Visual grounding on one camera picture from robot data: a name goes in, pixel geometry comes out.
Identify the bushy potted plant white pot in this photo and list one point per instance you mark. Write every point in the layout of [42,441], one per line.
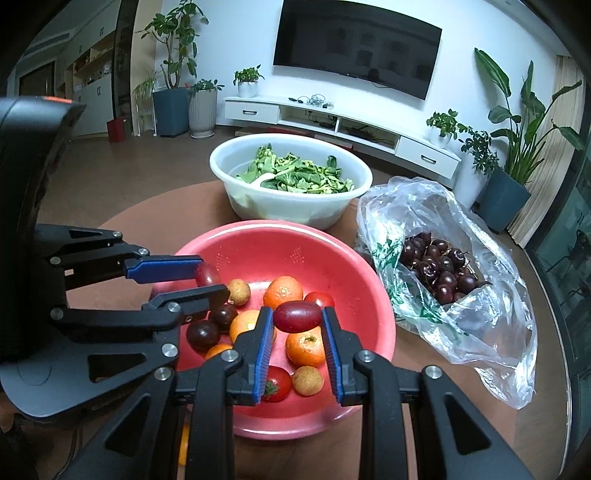
[478,159]

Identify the thin drooping potted plant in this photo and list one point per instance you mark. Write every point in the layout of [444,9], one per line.
[145,92]

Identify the dark purple plum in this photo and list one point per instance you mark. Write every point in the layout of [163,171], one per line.
[202,334]
[224,317]

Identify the white television cabinet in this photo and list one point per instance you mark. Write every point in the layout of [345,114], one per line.
[415,147]

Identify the black wall television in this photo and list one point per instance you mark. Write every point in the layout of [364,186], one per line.
[355,41]

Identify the potted plant ribbed white pot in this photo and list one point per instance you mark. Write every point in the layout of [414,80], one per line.
[203,113]

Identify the red tomato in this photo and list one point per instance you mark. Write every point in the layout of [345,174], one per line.
[319,299]
[278,384]

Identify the white storage cabinet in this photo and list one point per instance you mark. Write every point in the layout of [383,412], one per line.
[92,87]

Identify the glass sliding door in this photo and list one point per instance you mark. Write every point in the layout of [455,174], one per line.
[572,221]

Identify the chopped green leafy vegetables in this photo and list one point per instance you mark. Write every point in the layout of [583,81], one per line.
[300,177]

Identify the tall tree plant blue pot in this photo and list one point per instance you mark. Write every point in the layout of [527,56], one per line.
[171,110]

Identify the red floor bin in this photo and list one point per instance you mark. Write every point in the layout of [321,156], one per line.
[116,130]

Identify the pile of dark cherries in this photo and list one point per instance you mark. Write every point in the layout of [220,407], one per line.
[438,272]

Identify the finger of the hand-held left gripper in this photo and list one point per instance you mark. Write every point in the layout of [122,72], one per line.
[198,300]
[161,268]

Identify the clear plastic bag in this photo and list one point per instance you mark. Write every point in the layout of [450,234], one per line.
[489,332]

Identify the pale orange mandarin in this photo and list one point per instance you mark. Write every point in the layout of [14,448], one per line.
[242,323]

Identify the dark red grape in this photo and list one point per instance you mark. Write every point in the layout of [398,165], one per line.
[298,316]

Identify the white plastic basin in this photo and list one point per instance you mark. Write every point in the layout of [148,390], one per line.
[286,210]

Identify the large-leaf plant dark blue pot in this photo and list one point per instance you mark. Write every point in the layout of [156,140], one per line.
[505,198]

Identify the red plastic bowl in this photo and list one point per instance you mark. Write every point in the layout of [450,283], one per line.
[351,295]

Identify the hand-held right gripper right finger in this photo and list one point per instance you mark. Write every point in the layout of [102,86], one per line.
[333,364]

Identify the beige curtain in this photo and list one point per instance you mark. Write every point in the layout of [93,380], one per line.
[554,138]

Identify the round dark red plum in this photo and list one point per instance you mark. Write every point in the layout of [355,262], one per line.
[208,276]

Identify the small potted plant white pot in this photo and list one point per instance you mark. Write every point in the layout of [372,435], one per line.
[443,129]
[248,83]

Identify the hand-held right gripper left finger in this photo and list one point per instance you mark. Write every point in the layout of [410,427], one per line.
[263,355]

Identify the tan lychee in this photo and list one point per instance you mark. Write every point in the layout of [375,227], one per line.
[307,381]
[239,291]

